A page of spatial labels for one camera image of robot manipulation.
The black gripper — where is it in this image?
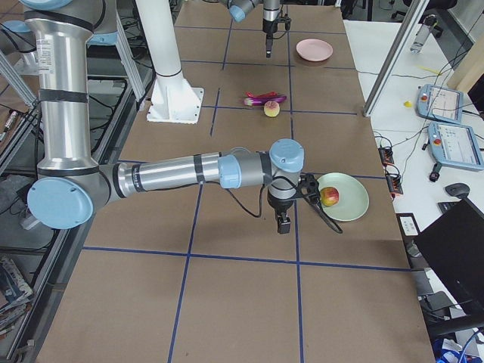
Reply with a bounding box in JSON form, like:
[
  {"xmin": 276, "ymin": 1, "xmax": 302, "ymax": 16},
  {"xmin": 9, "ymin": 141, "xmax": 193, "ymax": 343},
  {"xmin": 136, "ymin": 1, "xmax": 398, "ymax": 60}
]
[
  {"xmin": 267, "ymin": 192, "xmax": 293, "ymax": 234},
  {"xmin": 262, "ymin": 7, "xmax": 279, "ymax": 58}
]

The red-yellow pomegranate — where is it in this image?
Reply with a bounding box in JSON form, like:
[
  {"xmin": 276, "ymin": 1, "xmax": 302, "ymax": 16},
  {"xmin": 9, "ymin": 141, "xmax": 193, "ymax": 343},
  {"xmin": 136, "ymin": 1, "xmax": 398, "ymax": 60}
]
[{"xmin": 320, "ymin": 187, "xmax": 340, "ymax": 207}]

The pink plate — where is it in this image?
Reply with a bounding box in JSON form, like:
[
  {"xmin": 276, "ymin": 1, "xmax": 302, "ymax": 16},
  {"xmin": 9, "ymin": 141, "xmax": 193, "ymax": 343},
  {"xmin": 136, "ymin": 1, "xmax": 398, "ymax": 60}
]
[{"xmin": 296, "ymin": 39, "xmax": 334, "ymax": 62}]

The red chili pepper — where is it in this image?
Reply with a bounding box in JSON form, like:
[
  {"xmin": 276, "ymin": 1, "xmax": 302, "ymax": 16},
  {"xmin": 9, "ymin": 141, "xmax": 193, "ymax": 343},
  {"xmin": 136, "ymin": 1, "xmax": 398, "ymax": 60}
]
[{"xmin": 245, "ymin": 92, "xmax": 278, "ymax": 98}]

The purple eggplant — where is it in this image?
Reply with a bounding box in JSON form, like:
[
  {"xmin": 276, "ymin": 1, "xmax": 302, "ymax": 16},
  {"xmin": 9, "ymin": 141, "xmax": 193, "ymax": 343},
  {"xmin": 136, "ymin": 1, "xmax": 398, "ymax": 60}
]
[{"xmin": 243, "ymin": 95, "xmax": 287, "ymax": 106}]

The pink-green peach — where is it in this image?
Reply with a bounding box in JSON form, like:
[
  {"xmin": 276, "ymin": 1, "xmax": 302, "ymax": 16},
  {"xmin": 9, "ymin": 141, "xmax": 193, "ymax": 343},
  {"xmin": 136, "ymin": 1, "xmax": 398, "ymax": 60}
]
[{"xmin": 263, "ymin": 101, "xmax": 281, "ymax": 118}]

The light green plate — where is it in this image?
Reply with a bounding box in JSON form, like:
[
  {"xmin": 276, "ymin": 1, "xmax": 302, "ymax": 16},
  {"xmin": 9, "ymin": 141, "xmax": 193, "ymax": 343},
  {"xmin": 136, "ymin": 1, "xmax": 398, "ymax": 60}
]
[{"xmin": 317, "ymin": 172, "xmax": 369, "ymax": 222}]

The orange power strip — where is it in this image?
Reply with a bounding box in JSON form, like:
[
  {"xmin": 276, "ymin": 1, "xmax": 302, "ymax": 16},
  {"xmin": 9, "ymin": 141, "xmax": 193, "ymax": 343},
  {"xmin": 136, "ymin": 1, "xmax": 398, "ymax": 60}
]
[{"xmin": 378, "ymin": 146, "xmax": 403, "ymax": 199}]

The plastic water bottle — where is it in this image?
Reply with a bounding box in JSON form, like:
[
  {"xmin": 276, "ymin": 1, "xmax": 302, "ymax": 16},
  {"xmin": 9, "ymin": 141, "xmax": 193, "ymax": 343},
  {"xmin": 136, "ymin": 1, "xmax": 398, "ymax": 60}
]
[{"xmin": 410, "ymin": 14, "xmax": 437, "ymax": 54}]

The black laptop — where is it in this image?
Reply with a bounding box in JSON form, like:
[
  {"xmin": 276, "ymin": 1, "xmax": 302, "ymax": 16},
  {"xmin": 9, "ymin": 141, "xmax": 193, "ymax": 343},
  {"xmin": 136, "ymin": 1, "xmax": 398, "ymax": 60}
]
[{"xmin": 414, "ymin": 199, "xmax": 483, "ymax": 315}]

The upper teach pendant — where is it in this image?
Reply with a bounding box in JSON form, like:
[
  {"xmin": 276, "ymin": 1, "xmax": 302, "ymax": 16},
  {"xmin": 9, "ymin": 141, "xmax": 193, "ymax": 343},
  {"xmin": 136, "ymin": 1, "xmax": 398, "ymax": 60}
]
[{"xmin": 416, "ymin": 84, "xmax": 464, "ymax": 124}]

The teach pendant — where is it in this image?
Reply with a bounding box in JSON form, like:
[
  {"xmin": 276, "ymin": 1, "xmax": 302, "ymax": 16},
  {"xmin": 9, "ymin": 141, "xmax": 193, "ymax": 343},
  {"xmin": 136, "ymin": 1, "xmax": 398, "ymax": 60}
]
[
  {"xmin": 416, "ymin": 84, "xmax": 464, "ymax": 124},
  {"xmin": 428, "ymin": 121, "xmax": 483, "ymax": 171}
]

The black computer mouse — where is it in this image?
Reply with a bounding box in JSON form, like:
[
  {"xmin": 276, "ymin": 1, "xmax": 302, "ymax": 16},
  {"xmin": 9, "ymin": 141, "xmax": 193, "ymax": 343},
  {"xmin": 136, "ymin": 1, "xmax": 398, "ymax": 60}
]
[{"xmin": 445, "ymin": 182, "xmax": 470, "ymax": 199}]

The lower teach pendant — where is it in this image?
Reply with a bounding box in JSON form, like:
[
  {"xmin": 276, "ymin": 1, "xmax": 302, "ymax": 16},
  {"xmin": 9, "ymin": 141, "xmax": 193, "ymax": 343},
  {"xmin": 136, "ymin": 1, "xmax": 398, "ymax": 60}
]
[{"xmin": 428, "ymin": 121, "xmax": 483, "ymax": 171}]

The white power strip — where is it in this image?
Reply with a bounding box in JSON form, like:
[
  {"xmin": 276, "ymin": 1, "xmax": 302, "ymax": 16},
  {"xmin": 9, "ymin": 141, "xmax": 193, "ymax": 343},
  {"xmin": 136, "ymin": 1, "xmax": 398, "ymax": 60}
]
[{"xmin": 20, "ymin": 212, "xmax": 40, "ymax": 231}]

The stack of magazines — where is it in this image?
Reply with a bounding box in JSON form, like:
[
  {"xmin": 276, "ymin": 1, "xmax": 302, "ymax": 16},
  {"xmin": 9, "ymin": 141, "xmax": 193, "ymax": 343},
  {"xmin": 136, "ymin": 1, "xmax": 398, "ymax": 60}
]
[{"xmin": 1, "ymin": 255, "xmax": 33, "ymax": 339}]

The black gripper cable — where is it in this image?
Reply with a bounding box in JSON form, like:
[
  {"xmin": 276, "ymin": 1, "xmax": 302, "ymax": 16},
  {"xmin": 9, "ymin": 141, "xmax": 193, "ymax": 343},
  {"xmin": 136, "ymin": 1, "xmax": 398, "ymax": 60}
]
[{"xmin": 226, "ymin": 185, "xmax": 344, "ymax": 234}]

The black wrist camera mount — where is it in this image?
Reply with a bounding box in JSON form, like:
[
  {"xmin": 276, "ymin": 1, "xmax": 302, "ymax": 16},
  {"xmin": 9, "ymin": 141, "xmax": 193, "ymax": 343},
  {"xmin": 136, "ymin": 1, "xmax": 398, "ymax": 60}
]
[{"xmin": 297, "ymin": 173, "xmax": 321, "ymax": 204}]

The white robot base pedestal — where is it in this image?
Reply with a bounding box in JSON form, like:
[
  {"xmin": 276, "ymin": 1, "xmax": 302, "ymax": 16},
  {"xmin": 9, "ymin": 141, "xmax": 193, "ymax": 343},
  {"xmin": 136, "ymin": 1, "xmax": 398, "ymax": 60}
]
[{"xmin": 136, "ymin": 0, "xmax": 204, "ymax": 124}]

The aluminium frame post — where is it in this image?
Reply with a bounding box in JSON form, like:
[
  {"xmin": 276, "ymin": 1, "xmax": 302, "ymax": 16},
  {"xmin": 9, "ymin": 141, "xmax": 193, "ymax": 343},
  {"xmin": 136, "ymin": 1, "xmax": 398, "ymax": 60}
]
[{"xmin": 363, "ymin": 0, "xmax": 430, "ymax": 117}]

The aluminium frame rail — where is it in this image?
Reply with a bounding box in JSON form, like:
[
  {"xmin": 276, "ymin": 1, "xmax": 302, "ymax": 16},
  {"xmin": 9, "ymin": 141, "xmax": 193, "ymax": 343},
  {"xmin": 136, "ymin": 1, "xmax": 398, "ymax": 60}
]
[{"xmin": 1, "ymin": 46, "xmax": 152, "ymax": 362}]

